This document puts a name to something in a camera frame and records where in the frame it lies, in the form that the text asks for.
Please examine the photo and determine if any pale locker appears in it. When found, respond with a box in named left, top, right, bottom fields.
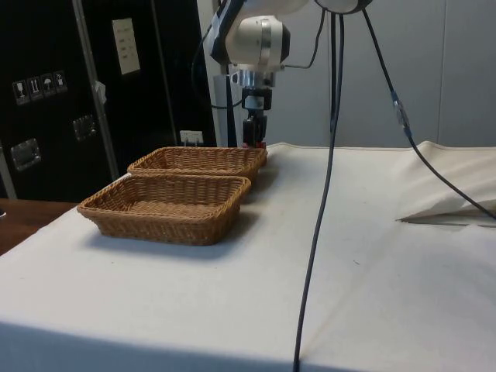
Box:
left=196, top=0, right=496, bottom=149

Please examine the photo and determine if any black cabinet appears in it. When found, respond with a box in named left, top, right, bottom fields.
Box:
left=0, top=0, right=217, bottom=203

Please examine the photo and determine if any black cable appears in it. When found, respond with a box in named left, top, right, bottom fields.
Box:
left=191, top=15, right=244, bottom=110
left=360, top=8, right=496, bottom=220
left=292, top=10, right=346, bottom=372
left=328, top=10, right=338, bottom=133

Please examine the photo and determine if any wicker basket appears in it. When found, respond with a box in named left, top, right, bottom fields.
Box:
left=76, top=174, right=253, bottom=247
left=126, top=146, right=269, bottom=183

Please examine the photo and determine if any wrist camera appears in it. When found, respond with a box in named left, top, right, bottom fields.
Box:
left=228, top=69, right=277, bottom=90

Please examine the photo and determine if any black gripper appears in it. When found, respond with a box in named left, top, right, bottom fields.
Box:
left=241, top=88, right=274, bottom=146

